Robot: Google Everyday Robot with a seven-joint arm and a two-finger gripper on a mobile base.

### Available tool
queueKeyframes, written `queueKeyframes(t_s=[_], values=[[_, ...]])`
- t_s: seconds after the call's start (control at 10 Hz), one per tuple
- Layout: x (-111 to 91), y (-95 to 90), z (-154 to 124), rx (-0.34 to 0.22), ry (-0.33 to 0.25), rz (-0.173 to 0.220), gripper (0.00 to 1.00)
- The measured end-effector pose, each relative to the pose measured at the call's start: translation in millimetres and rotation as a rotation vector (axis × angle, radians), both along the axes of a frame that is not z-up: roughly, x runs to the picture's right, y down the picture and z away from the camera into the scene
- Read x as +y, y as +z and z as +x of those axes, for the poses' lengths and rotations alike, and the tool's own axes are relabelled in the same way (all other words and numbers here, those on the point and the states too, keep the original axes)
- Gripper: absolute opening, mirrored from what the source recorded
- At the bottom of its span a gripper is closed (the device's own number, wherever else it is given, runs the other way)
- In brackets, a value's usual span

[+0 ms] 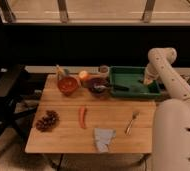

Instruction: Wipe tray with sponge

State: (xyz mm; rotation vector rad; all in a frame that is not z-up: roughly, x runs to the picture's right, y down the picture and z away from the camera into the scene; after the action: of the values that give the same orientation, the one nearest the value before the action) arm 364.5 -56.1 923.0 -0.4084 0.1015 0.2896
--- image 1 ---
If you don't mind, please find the small brown cup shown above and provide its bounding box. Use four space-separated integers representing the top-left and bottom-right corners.
98 65 109 75

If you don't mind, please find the black office chair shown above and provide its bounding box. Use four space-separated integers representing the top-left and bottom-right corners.
0 65 37 140

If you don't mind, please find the orange fruit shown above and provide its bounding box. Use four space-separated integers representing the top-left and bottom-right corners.
78 70 89 81

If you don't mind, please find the metal fork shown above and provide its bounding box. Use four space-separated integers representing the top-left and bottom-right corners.
125 111 140 135

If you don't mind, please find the orange carrot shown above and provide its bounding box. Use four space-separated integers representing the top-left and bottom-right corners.
79 106 87 129

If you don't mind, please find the orange plastic bowl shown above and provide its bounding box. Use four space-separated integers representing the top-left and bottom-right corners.
57 76 79 96

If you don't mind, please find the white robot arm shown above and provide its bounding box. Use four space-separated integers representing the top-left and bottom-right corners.
143 48 190 171

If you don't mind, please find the metal railing frame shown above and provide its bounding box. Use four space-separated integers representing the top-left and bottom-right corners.
0 0 190 26

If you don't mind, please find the wooden table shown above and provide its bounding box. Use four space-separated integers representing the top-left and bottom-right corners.
25 74 156 153

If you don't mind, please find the bunch of dark grapes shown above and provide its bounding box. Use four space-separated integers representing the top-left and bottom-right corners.
35 110 59 132

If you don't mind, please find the grey cloth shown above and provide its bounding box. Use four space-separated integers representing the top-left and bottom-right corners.
94 128 116 153

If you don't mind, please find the yellow bottle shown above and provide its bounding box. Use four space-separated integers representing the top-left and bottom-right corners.
56 65 64 80

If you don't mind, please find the green plastic tray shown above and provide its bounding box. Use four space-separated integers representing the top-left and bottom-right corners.
109 66 161 99

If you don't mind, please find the dark red bowl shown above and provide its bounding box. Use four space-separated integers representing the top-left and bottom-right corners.
87 77 109 99

